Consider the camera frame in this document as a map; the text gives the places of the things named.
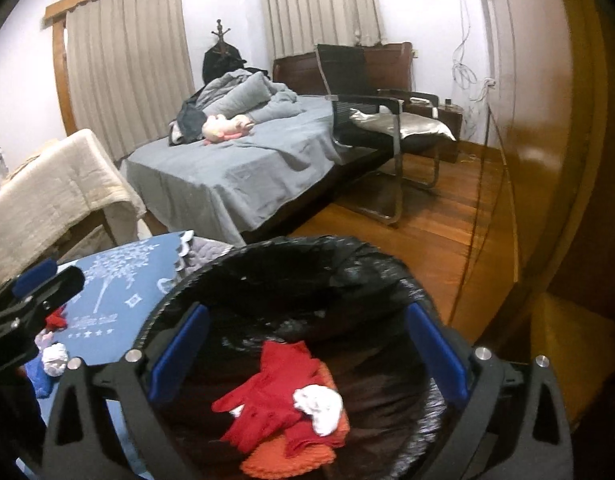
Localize wooden wardrobe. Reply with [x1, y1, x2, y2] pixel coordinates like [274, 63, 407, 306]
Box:
[475, 0, 615, 431]

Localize dark wooden headboard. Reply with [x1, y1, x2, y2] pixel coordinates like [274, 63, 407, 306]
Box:
[272, 42, 414, 106]

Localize bed with grey sheet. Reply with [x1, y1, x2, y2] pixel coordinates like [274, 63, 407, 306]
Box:
[121, 95, 398, 248]

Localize wooden coat rack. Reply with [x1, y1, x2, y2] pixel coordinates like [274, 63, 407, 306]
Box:
[210, 19, 238, 61]

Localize blue plastic bag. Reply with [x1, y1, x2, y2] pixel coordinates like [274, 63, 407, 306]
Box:
[24, 355, 53, 398]

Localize black cantilever chair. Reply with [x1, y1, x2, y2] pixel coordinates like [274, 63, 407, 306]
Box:
[316, 44, 441, 226]

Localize silver cushion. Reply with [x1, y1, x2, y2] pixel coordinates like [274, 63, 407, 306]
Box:
[348, 108, 457, 142]

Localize hanging white cables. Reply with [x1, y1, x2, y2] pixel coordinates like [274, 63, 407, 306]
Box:
[447, 0, 495, 126]

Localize orange mesh net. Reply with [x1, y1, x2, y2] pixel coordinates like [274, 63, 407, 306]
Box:
[240, 360, 351, 480]

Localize grey duvet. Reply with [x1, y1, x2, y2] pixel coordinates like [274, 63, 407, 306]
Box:
[194, 71, 304, 123]

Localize wooden window frame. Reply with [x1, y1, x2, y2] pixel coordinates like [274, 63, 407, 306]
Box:
[51, 22, 78, 136]

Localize pile of beige cloths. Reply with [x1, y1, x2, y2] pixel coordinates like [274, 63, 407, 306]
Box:
[0, 142, 63, 181]

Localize blue printed tablecloth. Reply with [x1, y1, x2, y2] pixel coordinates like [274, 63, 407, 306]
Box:
[17, 230, 195, 480]

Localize thin black cable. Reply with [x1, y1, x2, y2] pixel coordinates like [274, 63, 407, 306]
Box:
[447, 110, 508, 326]

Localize narrow beige curtain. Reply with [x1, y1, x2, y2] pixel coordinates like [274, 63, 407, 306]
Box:
[264, 0, 385, 60]

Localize dark clothes pile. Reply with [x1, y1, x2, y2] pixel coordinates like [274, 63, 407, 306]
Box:
[168, 100, 208, 143]

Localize grey quilted mat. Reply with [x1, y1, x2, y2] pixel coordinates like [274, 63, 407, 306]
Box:
[176, 237, 235, 281]

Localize waste bin with black liner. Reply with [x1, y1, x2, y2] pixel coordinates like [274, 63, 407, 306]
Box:
[132, 234, 471, 480]

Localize dark wooden nightstand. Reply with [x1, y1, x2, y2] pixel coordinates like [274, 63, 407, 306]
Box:
[405, 100, 465, 163]

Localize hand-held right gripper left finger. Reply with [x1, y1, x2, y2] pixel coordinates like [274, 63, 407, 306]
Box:
[43, 303, 210, 480]

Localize red cloth glove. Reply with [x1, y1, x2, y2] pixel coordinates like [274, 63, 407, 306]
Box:
[212, 341, 345, 453]

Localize beige blanket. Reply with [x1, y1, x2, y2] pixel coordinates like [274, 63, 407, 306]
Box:
[0, 128, 147, 286]

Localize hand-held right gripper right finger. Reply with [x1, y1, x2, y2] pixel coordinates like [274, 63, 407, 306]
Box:
[405, 302, 574, 480]

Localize wide beige curtain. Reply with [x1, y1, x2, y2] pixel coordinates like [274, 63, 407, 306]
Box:
[64, 0, 195, 161]

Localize black jacket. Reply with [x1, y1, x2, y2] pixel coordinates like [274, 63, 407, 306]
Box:
[202, 45, 248, 83]

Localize pink plush toy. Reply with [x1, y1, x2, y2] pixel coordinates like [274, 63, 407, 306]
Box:
[202, 114, 254, 142]

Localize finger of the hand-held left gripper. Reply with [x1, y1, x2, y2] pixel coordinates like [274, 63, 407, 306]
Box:
[12, 259, 58, 297]
[0, 265, 85, 381]

